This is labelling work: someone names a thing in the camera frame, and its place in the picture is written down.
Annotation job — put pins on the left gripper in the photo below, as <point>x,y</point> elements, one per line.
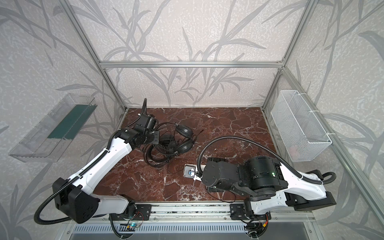
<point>154,138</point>

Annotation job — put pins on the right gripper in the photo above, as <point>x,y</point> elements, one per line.
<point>205,173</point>

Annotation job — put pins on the black headphones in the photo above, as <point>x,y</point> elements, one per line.
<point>157,156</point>
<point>177,142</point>

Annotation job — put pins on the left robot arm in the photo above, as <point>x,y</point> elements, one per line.
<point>75,196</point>

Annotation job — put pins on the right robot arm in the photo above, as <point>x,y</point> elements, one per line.
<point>266,182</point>

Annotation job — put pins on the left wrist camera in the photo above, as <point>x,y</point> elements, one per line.
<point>145,123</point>

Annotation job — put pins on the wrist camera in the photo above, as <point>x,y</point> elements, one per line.
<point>190,172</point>
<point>145,123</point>

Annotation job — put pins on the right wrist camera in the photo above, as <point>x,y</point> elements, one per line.
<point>190,172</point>

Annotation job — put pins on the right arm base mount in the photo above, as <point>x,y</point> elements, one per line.
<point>238,212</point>

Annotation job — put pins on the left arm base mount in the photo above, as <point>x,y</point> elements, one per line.
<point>134,212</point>

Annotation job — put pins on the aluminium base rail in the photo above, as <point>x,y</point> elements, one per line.
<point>214,212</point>

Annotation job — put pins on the white wire mesh basket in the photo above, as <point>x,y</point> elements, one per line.
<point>303,135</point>

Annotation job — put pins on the clear plastic wall bin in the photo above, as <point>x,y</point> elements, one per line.
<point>49,139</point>

